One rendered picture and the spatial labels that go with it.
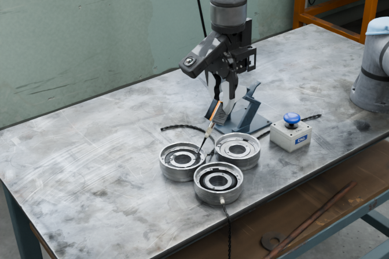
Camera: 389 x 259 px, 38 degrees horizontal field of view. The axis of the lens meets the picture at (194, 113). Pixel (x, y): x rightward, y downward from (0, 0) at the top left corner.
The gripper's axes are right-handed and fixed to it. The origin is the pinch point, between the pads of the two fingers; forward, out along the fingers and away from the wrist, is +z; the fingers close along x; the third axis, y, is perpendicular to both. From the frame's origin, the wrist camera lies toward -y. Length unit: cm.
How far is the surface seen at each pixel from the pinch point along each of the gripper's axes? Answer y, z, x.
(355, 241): 75, 93, 7
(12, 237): -29, 93, 93
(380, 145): 65, 38, -2
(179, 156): -9.7, 10.6, 2.8
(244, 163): -0.3, 10.5, -8.8
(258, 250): 3.5, 38.1, -10.8
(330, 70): 53, 13, 12
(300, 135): 16.4, 9.5, -10.0
